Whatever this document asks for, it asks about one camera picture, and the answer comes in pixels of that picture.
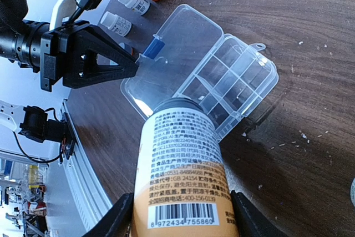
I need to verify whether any clear plastic pill organizer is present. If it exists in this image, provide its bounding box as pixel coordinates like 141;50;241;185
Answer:
121;4;279;139

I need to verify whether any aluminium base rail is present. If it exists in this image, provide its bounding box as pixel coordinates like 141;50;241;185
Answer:
47;101;120;237

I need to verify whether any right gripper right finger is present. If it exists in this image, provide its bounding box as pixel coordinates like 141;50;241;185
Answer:
230;190;287;237

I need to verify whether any grey-capped orange label bottle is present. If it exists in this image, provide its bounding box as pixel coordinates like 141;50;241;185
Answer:
130;98;239;236

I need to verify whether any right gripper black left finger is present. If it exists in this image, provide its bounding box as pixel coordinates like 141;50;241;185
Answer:
84;193;134;237

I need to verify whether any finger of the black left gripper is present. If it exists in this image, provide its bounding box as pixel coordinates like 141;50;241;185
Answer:
39;22;138;92

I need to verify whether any small white pill bottle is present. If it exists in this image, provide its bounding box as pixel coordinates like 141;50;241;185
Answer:
118;0;150;16

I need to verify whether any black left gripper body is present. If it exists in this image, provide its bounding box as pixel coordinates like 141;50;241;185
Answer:
1;21;45;71

